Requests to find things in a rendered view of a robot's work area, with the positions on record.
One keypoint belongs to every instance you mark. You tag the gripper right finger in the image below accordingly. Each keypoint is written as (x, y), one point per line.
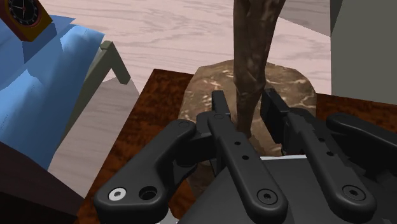
(328, 167)

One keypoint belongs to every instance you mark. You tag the grey block furniture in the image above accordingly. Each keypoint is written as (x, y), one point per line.
(366, 46)

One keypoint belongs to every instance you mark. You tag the dark maroon block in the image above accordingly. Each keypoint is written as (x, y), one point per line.
(24, 192)

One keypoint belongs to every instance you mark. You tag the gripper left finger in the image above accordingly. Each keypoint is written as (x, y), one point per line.
(245, 173)

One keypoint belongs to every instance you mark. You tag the blue bed with grey frame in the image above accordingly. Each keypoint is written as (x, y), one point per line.
(31, 93)

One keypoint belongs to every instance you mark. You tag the red square clock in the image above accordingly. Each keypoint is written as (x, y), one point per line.
(24, 15)

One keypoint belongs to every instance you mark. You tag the dark brown burl wood table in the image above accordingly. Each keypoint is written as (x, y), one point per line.
(149, 124)

